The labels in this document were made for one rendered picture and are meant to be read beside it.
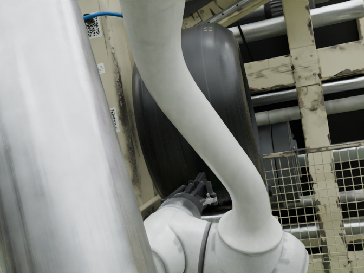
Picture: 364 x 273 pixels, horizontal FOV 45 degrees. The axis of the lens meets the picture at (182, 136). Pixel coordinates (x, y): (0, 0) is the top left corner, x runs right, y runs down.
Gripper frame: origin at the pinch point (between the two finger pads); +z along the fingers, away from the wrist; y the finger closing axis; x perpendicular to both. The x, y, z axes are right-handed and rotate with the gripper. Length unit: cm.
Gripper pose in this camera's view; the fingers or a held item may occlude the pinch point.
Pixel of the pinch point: (200, 182)
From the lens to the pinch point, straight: 107.8
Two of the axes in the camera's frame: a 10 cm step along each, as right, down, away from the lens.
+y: -9.5, 1.5, 2.8
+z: 2.4, -2.4, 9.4
